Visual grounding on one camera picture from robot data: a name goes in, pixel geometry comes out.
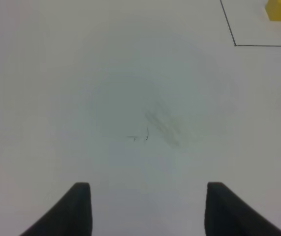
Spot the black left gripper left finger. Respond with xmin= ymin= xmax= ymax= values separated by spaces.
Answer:
xmin=22 ymin=182 xmax=92 ymax=236

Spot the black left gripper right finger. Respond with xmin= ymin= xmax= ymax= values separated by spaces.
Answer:
xmin=204 ymin=182 xmax=281 ymax=236

